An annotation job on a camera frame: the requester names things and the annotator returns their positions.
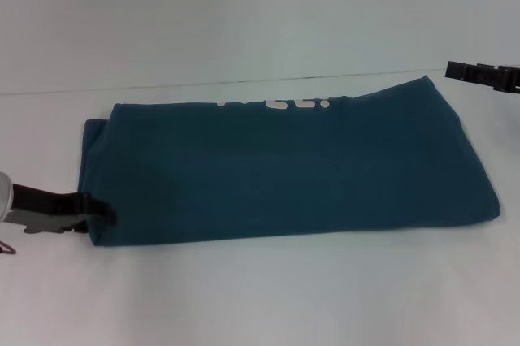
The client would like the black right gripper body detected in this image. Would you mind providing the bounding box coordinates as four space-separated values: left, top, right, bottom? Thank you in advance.
492 63 520 95

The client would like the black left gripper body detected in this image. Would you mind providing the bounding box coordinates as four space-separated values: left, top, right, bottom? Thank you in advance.
6 182 89 236

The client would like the blue shirt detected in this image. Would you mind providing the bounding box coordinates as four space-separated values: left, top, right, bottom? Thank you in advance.
80 73 507 249

